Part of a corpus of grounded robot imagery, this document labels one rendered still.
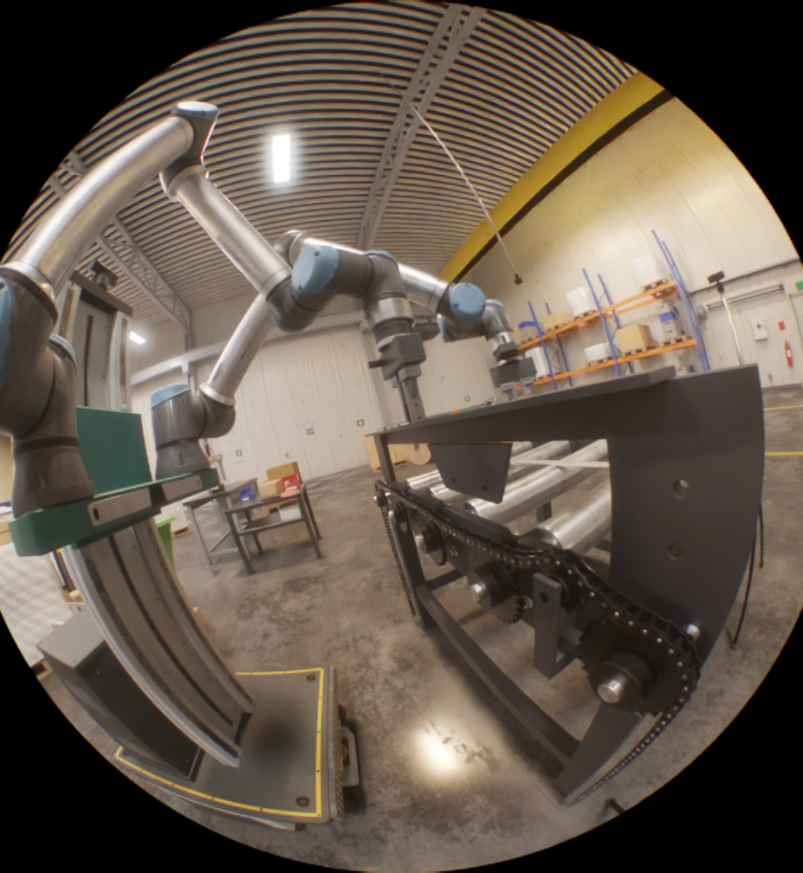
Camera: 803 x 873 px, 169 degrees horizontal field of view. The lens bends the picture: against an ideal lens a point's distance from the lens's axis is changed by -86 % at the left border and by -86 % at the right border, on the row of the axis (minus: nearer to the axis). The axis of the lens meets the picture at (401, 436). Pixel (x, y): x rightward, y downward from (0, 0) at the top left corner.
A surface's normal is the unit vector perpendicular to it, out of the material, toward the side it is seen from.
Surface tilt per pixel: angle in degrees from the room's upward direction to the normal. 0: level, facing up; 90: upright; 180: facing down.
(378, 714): 0
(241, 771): 0
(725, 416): 90
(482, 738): 0
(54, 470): 70
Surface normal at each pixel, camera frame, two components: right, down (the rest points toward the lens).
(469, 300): 0.04, 0.08
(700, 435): -0.93, 0.24
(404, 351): 0.29, -0.04
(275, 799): -0.24, -0.97
